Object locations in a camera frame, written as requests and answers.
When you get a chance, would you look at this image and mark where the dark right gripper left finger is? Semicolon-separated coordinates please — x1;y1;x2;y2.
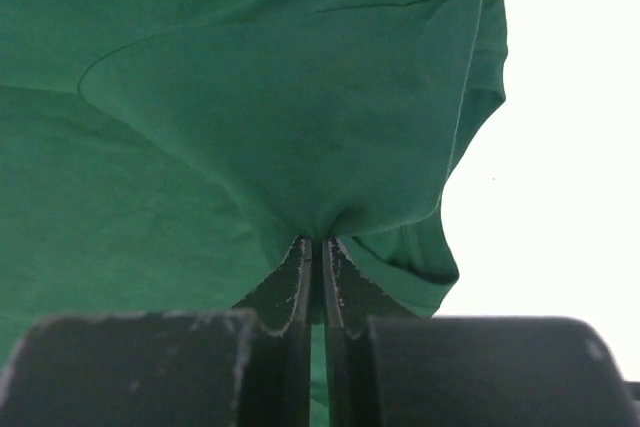
1;237;312;427

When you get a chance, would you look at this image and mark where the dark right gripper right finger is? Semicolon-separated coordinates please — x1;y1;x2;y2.
322;238;639;427

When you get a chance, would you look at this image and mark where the green t shirt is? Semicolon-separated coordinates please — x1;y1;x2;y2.
1;0;507;426

